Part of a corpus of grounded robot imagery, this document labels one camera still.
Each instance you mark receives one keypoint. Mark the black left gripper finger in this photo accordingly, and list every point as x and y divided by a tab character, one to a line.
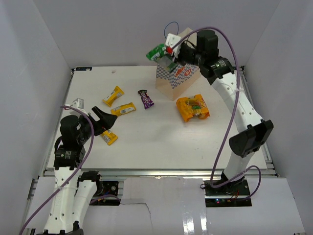
109	121
100	114

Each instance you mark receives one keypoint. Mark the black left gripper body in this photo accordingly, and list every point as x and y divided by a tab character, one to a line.
97	130

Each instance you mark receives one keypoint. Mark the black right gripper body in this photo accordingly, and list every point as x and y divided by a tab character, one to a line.
189	55

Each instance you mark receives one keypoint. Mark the green snack bag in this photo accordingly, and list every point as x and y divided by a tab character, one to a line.
162	57

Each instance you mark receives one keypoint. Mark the purple brown candy packet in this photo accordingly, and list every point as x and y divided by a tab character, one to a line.
147	102

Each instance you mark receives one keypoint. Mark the orange mango candy bag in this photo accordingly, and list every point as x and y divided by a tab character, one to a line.
192	107

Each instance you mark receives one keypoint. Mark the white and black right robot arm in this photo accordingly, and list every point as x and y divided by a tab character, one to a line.
247	131

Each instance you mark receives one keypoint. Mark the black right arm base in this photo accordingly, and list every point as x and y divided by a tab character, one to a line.
227	196

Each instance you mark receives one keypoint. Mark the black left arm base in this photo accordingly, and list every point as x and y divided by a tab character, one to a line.
106	188

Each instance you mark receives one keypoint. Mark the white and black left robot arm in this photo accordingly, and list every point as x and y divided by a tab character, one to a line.
73	190

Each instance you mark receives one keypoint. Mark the yellow snack bar top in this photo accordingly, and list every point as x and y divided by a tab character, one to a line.
115	94

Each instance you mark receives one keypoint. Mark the yellow snack bar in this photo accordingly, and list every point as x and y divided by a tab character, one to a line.
115	94
109	137
123	109

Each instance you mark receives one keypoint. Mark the yellow snack bar bottom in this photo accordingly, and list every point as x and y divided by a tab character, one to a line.
109	137

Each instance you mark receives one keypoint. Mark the yellow snack bar middle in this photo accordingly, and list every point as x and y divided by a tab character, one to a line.
123	109

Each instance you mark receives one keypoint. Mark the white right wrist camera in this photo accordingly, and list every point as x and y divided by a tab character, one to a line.
173	41

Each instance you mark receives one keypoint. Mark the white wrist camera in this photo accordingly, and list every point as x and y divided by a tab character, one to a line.
173	41
77	104

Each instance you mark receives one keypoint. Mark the checkered paper bag blue handles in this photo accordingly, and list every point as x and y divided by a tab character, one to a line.
173	84

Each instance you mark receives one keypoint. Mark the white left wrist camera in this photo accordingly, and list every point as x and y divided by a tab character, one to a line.
77	104

